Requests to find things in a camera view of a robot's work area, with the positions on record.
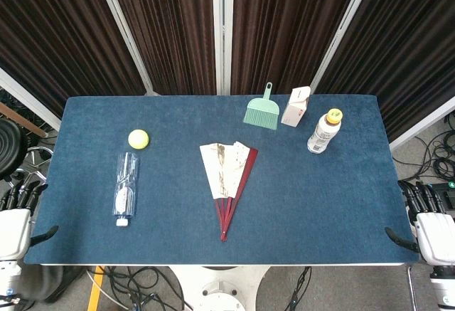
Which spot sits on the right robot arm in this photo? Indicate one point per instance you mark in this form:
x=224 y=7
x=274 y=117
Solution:
x=444 y=286

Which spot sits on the blue fabric table mat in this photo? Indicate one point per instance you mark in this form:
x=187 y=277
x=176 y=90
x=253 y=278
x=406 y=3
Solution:
x=291 y=190

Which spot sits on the mint green hand brush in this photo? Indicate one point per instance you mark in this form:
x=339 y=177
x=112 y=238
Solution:
x=261 y=115

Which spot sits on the chrome table leg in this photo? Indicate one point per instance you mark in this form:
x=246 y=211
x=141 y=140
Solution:
x=412 y=289

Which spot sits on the white paper carton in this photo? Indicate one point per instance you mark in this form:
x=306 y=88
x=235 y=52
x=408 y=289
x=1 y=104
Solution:
x=295 y=110

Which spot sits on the dark brown curtain panel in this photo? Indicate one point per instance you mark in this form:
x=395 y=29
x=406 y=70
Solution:
x=170 y=30
x=405 y=40
x=284 y=26
x=53 y=33

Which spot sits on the clear plastic water bottle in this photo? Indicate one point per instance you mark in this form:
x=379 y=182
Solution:
x=126 y=186

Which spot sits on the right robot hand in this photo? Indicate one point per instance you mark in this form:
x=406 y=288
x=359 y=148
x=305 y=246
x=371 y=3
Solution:
x=437 y=236

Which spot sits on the red-ribbed paper folding fan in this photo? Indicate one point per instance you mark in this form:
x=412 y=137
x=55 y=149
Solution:
x=227 y=172

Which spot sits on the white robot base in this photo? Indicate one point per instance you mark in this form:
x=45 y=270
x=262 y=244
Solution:
x=217 y=289

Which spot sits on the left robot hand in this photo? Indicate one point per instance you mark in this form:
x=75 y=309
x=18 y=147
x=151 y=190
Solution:
x=14 y=229

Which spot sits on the black stool with chrome base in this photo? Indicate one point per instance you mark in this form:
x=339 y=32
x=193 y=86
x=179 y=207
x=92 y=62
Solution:
x=9 y=147

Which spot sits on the yellow-green tennis ball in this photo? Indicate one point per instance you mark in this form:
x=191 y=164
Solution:
x=138 y=139

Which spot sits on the brown wooden strip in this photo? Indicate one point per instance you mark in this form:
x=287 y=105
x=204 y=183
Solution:
x=21 y=119

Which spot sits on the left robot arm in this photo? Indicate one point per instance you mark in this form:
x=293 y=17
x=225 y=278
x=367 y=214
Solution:
x=9 y=279

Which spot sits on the yellow-capped white drink bottle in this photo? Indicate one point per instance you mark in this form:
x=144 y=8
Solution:
x=323 y=133

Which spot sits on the white metal frame pole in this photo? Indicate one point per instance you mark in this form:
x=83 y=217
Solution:
x=28 y=102
x=223 y=30
x=341 y=30
x=423 y=126
x=124 y=33

